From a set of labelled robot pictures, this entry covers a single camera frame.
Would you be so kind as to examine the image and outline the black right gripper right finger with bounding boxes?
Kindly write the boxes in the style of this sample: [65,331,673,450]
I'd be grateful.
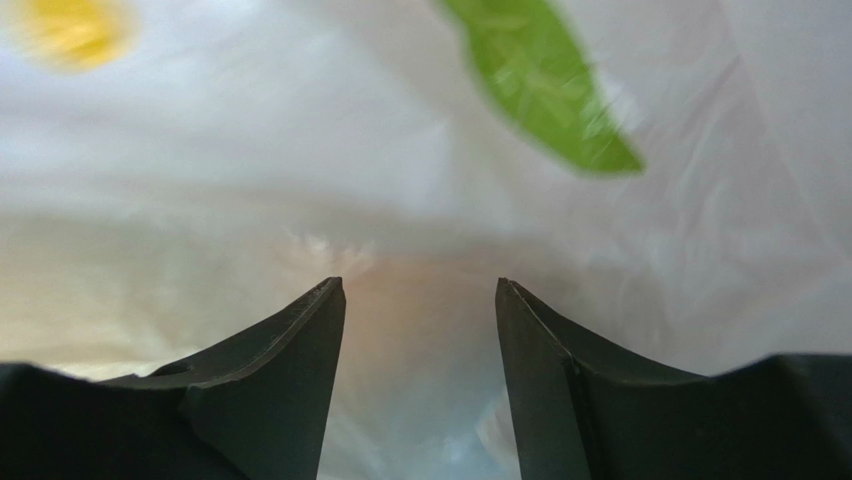
[495,278,851,479]

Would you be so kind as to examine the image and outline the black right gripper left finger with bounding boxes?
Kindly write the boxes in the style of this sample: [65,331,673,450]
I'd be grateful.
[1,277,346,479]

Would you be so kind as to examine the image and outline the white plastic bag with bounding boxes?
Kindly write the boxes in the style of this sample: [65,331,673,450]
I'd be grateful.
[1,1,851,479]

